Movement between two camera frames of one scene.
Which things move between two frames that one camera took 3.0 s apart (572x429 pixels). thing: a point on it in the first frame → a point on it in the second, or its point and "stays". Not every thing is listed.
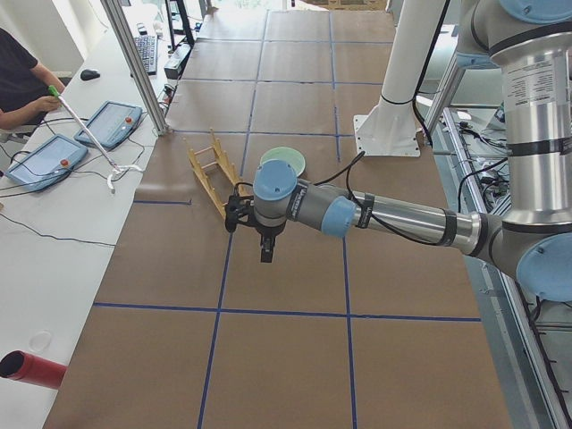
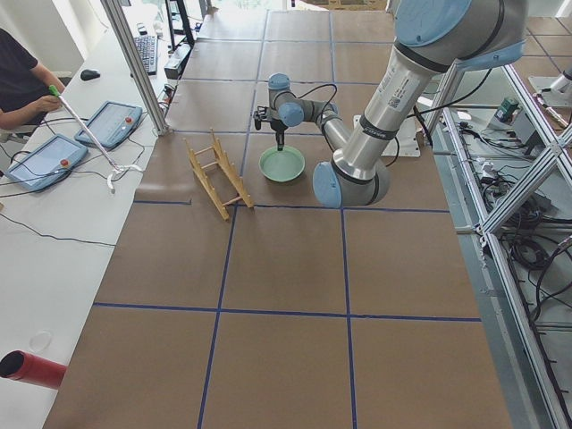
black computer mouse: (89, 74) stays
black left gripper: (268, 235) → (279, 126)
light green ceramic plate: (288, 155) stays
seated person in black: (24, 82) stays
